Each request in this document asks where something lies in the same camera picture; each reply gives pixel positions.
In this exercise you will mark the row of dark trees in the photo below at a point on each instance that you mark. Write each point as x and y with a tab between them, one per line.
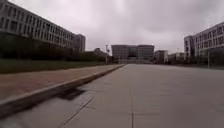
36	50

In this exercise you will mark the grey stone kerb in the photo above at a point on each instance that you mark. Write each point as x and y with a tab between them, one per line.
50	90

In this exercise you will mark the green grass strip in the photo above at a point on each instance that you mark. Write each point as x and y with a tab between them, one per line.
30	65

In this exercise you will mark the wide grey building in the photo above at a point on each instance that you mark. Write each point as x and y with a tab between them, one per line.
132	52

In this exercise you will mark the grey concrete slab road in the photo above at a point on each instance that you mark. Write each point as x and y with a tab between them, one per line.
160	96

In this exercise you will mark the reddish brick pavement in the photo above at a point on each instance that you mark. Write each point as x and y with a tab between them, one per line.
30	81

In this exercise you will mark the long grey office building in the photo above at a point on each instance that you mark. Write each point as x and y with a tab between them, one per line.
33	28

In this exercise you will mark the small grey building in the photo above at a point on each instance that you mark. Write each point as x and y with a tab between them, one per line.
160	56

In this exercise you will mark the low grey building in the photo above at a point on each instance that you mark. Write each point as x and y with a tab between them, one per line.
99	52

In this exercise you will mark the grey multi-storey building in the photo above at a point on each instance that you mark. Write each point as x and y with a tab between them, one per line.
206	43

